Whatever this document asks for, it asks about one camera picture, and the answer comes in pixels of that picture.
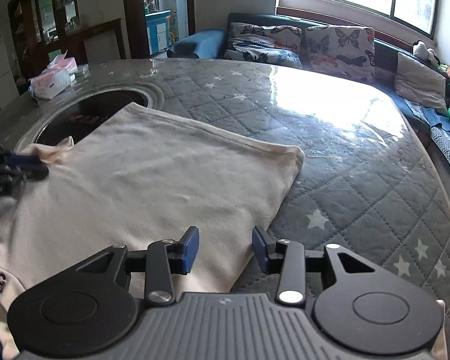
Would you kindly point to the white refrigerator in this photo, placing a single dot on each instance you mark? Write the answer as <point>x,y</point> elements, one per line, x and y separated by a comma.
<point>8,88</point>

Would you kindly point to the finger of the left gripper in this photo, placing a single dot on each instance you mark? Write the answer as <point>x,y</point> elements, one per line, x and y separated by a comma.
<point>30,174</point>
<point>11,160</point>

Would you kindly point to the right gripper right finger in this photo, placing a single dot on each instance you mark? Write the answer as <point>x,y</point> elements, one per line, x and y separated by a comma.
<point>284,258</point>

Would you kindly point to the blue corner sofa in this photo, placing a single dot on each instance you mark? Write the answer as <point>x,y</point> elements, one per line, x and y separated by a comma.
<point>211,44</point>

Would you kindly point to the pink white tissue pack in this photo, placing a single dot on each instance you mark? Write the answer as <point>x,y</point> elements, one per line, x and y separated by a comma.
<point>58,76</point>

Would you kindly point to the panda plush toy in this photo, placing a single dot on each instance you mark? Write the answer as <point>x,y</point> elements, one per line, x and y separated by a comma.
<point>428,55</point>

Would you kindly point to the blue small cabinet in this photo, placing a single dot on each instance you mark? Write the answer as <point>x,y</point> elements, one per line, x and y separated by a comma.
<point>158,30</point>

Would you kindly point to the cream sweatshirt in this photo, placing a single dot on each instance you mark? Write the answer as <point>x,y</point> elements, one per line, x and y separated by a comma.
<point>142,176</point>

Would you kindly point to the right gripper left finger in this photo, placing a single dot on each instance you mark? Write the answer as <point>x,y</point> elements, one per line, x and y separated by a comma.
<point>166,258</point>

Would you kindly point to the black round induction cooktop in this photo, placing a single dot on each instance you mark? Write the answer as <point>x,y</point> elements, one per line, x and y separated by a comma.
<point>84,116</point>

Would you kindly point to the quilted grey star tablecloth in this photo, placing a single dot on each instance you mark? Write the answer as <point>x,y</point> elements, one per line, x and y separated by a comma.
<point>367,182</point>

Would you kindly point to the flat butterfly pillow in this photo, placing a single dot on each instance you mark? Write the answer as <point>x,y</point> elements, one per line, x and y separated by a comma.
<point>277,45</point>

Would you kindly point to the upright butterfly pillow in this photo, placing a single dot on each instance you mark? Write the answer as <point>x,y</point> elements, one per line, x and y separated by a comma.
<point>342,51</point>

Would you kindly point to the grey cushion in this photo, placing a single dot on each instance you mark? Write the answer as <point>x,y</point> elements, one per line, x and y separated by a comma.
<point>419,84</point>

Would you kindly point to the dark wooden console table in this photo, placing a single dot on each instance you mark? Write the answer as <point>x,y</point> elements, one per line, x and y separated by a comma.
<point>96,44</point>

